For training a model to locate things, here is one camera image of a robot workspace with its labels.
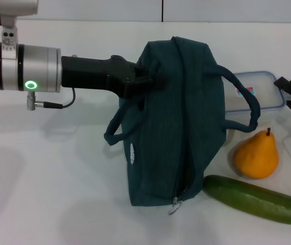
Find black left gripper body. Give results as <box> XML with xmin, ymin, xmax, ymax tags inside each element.
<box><xmin>61</xmin><ymin>54</ymin><xmax>147</xmax><ymax>99</ymax></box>

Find clear plastic food container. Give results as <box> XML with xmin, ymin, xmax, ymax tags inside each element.
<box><xmin>224</xmin><ymin>70</ymin><xmax>287</xmax><ymax>121</ymax></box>

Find dark teal fabric bag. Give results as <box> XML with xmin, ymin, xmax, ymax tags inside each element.
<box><xmin>103</xmin><ymin>36</ymin><xmax>261</xmax><ymax>215</ymax></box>

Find orange pear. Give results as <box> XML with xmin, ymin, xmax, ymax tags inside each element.
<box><xmin>232</xmin><ymin>127</ymin><xmax>280</xmax><ymax>180</ymax></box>

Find green cucumber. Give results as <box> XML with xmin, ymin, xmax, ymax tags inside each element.
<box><xmin>202</xmin><ymin>174</ymin><xmax>291</xmax><ymax>226</ymax></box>

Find black arm connector cable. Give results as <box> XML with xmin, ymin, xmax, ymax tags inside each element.
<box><xmin>34</xmin><ymin>87</ymin><xmax>76</xmax><ymax>110</ymax></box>

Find metal zipper pull ring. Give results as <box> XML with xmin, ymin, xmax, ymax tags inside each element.
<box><xmin>167</xmin><ymin>197</ymin><xmax>183</xmax><ymax>215</ymax></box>

